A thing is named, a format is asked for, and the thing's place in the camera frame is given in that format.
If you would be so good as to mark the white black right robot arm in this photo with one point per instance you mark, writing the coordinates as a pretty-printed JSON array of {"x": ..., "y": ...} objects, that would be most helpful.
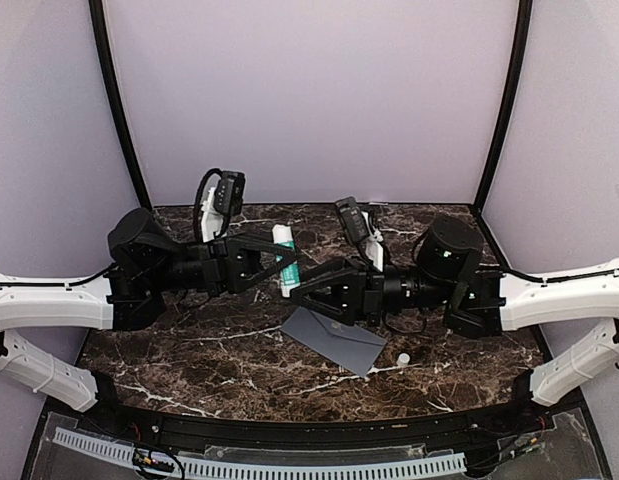
[{"x": 478, "y": 303}]

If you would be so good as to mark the black right frame post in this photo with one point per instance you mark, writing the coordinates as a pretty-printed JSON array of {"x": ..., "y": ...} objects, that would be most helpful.
[{"x": 509, "y": 92}]

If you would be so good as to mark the black frame post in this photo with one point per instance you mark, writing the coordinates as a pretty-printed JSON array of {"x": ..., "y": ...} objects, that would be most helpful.
[
  {"x": 105, "y": 55},
  {"x": 509, "y": 92}
]

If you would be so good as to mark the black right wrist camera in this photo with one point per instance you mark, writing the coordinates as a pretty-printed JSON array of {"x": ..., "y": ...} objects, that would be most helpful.
[{"x": 352, "y": 220}]

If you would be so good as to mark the white glue stick cap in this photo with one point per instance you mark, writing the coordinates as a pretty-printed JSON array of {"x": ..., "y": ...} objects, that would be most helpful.
[{"x": 403, "y": 360}]

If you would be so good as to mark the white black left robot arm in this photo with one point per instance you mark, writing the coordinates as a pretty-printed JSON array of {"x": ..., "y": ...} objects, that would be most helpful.
[{"x": 125, "y": 296}]

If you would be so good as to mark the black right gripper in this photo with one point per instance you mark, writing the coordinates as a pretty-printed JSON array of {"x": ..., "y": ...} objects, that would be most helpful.
[{"x": 352, "y": 292}]

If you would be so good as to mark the blue-grey envelope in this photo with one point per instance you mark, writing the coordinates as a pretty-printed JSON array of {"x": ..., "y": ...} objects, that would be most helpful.
[{"x": 351, "y": 347}]

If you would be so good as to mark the white slotted cable duct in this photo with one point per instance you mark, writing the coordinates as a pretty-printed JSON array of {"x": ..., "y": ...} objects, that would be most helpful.
[{"x": 228, "y": 463}]

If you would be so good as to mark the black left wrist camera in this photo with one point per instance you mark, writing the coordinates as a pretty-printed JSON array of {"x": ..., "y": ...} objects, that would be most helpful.
[{"x": 228, "y": 196}]

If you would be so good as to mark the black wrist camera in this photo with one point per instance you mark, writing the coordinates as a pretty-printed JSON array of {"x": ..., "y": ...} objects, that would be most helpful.
[
  {"x": 352, "y": 220},
  {"x": 228, "y": 196}
]

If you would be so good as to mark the black front table rail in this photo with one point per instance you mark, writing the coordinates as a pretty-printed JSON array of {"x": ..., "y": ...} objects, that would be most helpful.
[{"x": 191, "y": 433}]

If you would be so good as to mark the black left frame post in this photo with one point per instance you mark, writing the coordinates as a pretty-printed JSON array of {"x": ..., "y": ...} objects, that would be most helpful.
[{"x": 105, "y": 55}]

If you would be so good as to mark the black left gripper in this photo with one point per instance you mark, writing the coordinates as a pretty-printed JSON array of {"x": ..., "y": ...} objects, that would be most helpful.
[{"x": 232, "y": 263}]

